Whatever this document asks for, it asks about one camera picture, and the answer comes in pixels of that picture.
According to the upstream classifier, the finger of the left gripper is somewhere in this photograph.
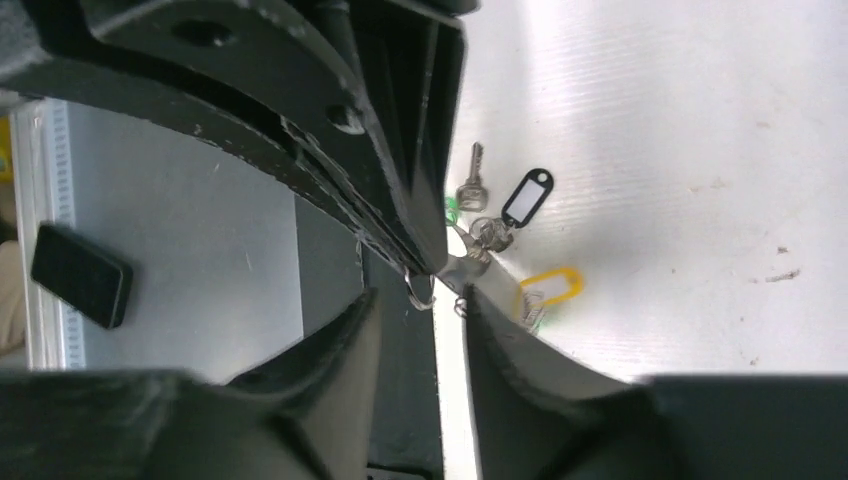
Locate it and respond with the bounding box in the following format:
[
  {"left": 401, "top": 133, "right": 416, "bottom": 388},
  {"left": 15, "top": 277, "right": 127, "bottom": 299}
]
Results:
[
  {"left": 1, "top": 1, "right": 438, "bottom": 275},
  {"left": 81, "top": 1, "right": 465, "bottom": 273}
]

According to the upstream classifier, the green tag key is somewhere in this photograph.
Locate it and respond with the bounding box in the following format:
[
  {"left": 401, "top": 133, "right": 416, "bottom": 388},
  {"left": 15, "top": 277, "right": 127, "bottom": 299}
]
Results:
[{"left": 444, "top": 142, "right": 489, "bottom": 226}]

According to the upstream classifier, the black rectangular block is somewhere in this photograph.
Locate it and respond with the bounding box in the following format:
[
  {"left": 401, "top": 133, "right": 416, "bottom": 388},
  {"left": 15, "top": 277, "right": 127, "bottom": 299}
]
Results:
[{"left": 30, "top": 222, "right": 134, "bottom": 330}]

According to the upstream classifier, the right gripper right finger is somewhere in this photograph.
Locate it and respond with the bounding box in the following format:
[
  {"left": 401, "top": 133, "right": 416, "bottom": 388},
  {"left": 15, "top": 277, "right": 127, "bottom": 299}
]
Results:
[{"left": 463, "top": 286, "right": 847, "bottom": 479}]

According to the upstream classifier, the yellow tag key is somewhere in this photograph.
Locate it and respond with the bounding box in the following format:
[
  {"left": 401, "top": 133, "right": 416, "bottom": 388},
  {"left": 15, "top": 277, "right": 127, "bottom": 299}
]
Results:
[{"left": 514, "top": 267, "right": 585, "bottom": 333}]

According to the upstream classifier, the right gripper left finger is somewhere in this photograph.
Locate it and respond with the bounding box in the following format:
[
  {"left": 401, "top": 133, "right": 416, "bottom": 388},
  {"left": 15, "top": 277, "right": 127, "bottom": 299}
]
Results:
[{"left": 1, "top": 289, "right": 382, "bottom": 479}]

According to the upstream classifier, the black tag key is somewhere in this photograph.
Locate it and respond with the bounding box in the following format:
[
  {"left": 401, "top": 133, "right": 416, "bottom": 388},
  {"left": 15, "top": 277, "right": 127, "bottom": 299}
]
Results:
[{"left": 471, "top": 168, "right": 555, "bottom": 253}]

